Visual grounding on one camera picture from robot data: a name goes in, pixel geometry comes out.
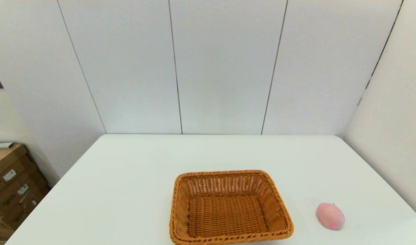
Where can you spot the pink peach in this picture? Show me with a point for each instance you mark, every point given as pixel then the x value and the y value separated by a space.
pixel 330 216

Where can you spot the white flat board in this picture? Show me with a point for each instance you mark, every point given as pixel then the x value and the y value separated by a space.
pixel 0 145

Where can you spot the orange woven wicker basket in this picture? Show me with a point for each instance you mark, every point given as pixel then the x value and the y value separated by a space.
pixel 228 211

